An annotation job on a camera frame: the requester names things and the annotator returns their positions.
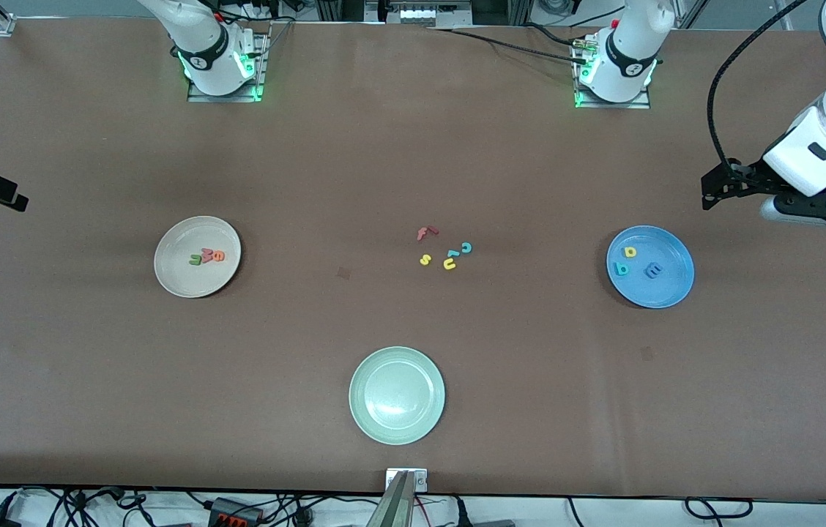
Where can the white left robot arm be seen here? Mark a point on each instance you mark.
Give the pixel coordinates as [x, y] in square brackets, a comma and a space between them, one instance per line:
[629, 44]

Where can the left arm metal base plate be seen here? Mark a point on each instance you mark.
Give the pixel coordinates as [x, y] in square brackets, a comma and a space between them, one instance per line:
[640, 105]

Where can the white power strip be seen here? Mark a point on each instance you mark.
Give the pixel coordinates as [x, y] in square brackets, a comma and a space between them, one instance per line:
[420, 15]

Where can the black orange power strip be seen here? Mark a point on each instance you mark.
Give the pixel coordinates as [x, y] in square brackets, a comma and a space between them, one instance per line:
[233, 512]

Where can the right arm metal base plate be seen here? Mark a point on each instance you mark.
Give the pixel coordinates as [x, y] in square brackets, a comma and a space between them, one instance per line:
[193, 97]

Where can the metal table corner bracket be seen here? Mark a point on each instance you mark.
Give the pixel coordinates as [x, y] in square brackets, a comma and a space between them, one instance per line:
[1, 28]

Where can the yellow foam letter d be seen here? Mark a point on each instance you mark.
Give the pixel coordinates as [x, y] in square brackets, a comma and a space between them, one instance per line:
[633, 249]

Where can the red foam letter f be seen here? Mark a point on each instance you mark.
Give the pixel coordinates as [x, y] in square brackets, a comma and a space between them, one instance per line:
[423, 233]

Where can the aluminium camera mount post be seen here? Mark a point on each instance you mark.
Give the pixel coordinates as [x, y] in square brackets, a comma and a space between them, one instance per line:
[398, 505]

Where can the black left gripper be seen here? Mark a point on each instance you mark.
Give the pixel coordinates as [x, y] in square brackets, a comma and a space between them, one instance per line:
[748, 178]

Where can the blue foam letter E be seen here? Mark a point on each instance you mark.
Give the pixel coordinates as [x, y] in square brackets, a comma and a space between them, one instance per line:
[653, 271]

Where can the beige round plate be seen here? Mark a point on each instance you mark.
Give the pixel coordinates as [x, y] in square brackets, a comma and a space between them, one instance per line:
[182, 274]

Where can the aluminium rack upright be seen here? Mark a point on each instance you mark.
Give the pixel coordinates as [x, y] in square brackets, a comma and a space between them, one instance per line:
[519, 11]

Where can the blue round plate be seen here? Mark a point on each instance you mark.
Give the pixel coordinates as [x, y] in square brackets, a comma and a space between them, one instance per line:
[669, 289]

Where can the pale green round plate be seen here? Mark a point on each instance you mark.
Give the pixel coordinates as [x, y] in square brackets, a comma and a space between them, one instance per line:
[397, 395]

